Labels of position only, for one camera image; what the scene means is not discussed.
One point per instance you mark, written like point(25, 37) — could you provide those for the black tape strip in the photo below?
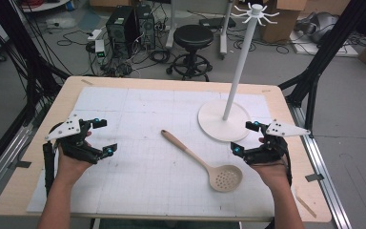
point(314, 177)
point(24, 164)

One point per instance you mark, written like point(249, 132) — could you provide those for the white floor board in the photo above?
point(317, 47)

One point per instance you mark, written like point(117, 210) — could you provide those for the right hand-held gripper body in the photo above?
point(267, 152)

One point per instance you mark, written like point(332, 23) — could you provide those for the large black computer tower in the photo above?
point(120, 28)

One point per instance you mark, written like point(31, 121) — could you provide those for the white round table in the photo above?
point(44, 4)

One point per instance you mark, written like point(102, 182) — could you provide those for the beige slotted spoon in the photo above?
point(186, 149)

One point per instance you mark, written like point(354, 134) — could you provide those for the flat black box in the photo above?
point(216, 22)

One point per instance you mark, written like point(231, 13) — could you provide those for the black round stool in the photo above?
point(193, 37)

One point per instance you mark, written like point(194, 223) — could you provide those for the thin wooden stick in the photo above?
point(305, 206)

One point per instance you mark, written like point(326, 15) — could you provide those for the white grid mat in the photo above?
point(139, 111)

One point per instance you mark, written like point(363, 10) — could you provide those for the white hook rack stand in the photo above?
point(222, 125)

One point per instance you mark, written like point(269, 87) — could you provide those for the person's left hand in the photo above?
point(71, 168)

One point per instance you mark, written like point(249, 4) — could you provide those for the white device with green light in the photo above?
point(100, 47)

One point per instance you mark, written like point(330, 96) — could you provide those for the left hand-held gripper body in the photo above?
point(66, 128)

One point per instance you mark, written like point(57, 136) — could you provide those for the slim black computer tower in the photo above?
point(146, 28)

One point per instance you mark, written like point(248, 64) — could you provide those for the black metal frame stand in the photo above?
point(324, 54)
point(28, 63)

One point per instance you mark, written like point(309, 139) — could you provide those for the grey bag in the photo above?
point(322, 27)

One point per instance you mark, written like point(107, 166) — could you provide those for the tall cardboard box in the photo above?
point(281, 25)

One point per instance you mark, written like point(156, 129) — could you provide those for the white power strip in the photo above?
point(94, 34)

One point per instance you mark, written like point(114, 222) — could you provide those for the person's right hand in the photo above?
point(271, 175)

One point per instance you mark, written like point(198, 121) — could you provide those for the aluminium rail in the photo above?
point(324, 171)
point(3, 165)

